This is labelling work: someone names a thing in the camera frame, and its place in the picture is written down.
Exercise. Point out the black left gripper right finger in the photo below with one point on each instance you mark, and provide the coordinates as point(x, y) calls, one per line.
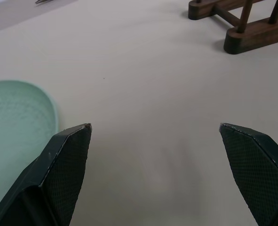
point(256, 169)

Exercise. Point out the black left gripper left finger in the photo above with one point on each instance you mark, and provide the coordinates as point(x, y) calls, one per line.
point(58, 174)

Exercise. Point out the dark wooden dish rack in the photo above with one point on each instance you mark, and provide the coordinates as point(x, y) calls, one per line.
point(244, 28)

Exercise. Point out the green plate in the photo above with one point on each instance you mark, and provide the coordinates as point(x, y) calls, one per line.
point(14, 127)

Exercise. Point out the grey metal object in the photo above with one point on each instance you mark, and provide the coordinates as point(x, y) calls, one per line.
point(43, 1)

